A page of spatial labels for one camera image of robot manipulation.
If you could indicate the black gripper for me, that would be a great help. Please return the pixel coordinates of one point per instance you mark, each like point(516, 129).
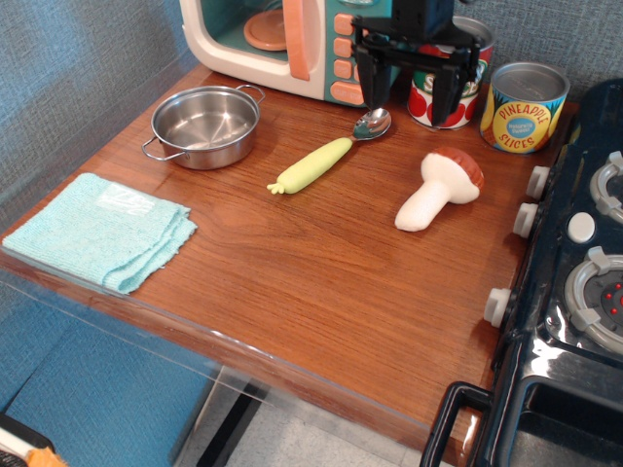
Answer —
point(418, 33)

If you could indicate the plush white brown mushroom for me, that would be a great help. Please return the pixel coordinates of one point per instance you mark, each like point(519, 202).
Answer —
point(449, 175)

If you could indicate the tomato sauce can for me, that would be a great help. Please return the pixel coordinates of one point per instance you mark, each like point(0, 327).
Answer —
point(420, 103)

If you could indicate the toy teal microwave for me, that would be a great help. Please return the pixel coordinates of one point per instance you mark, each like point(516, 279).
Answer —
point(303, 47)

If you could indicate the pineapple slices can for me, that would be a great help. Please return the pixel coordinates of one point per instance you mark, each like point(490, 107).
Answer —
point(524, 104)

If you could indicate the orange microwave plate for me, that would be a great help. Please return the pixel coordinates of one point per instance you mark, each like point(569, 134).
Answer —
point(266, 31)

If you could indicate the small steel pot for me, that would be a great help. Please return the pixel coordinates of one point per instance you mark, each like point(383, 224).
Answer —
point(205, 128)

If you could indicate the light blue folded cloth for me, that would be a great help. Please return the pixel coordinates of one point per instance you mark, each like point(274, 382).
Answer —
point(104, 233)

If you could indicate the black toy stove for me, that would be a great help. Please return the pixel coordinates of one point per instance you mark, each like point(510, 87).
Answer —
point(556, 399)

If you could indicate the orange object bottom left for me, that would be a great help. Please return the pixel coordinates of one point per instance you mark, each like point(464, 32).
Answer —
point(44, 458)

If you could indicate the spoon with green handle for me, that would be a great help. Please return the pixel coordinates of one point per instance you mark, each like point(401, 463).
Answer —
point(302, 173)

